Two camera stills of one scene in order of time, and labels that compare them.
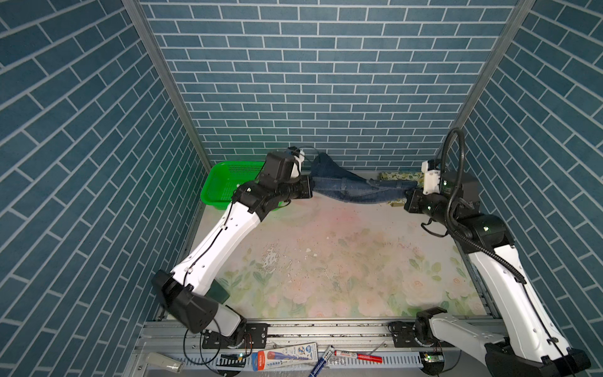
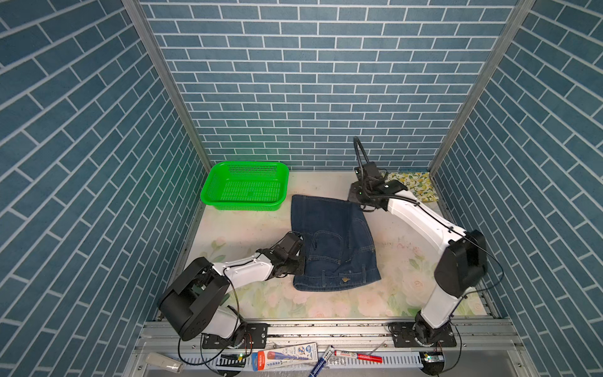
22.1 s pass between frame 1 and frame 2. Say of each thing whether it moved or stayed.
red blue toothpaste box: stayed
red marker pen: stayed
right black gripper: moved
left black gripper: moved
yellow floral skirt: stayed
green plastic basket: stayed
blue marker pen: stayed
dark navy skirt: moved
